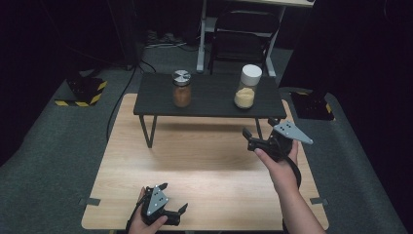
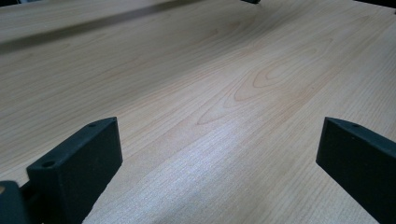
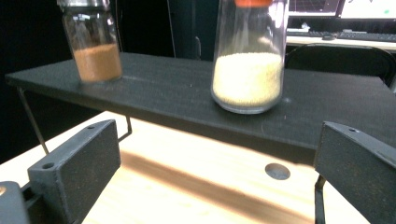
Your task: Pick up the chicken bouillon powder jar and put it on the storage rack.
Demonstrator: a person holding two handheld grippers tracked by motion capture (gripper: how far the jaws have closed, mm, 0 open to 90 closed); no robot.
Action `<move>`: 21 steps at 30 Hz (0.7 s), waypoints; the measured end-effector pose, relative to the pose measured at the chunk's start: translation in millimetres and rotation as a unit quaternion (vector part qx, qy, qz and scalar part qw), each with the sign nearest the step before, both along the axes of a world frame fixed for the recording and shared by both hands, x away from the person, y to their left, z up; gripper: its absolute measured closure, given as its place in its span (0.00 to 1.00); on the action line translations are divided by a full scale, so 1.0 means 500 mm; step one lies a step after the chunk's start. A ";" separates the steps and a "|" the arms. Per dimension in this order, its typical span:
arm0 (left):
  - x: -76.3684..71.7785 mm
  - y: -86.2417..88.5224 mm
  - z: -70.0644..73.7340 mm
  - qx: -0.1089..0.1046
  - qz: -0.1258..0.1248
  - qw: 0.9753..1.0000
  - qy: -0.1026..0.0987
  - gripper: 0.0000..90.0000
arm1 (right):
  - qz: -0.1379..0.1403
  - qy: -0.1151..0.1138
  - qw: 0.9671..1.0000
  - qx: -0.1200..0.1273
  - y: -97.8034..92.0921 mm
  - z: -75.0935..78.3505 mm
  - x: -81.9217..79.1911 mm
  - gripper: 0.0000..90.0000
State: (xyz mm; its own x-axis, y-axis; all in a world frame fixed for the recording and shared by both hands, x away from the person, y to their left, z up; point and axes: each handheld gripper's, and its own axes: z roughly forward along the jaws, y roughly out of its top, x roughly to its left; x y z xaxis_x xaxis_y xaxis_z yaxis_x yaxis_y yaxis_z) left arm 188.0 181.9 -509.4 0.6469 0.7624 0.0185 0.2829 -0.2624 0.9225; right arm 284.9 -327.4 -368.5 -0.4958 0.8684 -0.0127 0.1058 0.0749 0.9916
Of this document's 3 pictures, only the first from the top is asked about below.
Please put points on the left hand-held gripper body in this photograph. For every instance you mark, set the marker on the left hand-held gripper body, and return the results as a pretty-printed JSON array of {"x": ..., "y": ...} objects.
[{"x": 155, "y": 203}]

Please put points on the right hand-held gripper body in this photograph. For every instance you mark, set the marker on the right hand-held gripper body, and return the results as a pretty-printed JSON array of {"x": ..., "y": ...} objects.
[{"x": 282, "y": 139}]

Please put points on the white-lid jar of yellow powder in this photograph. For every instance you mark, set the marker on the white-lid jar of yellow powder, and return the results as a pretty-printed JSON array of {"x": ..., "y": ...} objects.
[{"x": 246, "y": 96}]

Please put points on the silver-lid jar of brown powder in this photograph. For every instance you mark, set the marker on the silver-lid jar of brown powder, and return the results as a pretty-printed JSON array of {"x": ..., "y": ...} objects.
[{"x": 181, "y": 94}]

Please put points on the person's left hand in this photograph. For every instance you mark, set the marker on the person's left hand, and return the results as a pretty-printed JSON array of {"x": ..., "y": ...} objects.
[{"x": 142, "y": 227}]

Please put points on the person's right hand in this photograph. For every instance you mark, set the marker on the person's right hand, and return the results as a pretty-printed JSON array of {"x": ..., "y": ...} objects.
[{"x": 281, "y": 172}]

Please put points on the black stand base striped tape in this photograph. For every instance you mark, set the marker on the black stand base striped tape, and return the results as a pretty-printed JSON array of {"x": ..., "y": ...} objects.
[
  {"x": 311, "y": 107},
  {"x": 85, "y": 89}
]

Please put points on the grey tape piece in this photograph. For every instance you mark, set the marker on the grey tape piece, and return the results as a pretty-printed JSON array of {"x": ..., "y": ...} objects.
[
  {"x": 90, "y": 201},
  {"x": 319, "y": 201}
]

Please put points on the black folding chair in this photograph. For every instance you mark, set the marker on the black folding chair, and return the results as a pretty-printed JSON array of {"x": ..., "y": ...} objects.
[{"x": 242, "y": 42}]

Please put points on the white power strip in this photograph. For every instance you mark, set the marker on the white power strip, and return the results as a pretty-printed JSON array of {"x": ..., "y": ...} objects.
[{"x": 164, "y": 40}]

